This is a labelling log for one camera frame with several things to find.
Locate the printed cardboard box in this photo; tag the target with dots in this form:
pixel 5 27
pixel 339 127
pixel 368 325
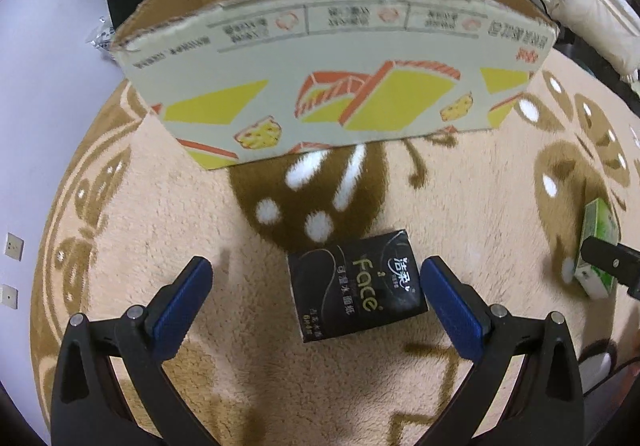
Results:
pixel 350 51

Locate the white wall socket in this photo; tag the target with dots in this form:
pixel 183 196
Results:
pixel 8 296
pixel 14 246

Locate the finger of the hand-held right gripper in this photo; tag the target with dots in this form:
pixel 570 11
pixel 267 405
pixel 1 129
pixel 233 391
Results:
pixel 615 261

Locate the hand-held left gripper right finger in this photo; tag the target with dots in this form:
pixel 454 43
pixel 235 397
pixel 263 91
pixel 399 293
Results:
pixel 452 312

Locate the clear plastic snack bag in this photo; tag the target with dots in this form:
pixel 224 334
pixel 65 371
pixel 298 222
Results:
pixel 102 38

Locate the beige brown patterned rug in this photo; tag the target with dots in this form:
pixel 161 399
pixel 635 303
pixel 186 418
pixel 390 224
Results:
pixel 200 206

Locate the black tissue pack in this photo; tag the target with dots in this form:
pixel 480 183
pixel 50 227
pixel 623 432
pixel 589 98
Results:
pixel 350 286

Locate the green tissue pack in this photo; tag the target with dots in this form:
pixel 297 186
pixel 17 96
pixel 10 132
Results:
pixel 600 226

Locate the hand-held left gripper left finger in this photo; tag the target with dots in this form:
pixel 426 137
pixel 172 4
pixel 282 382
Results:
pixel 180 307

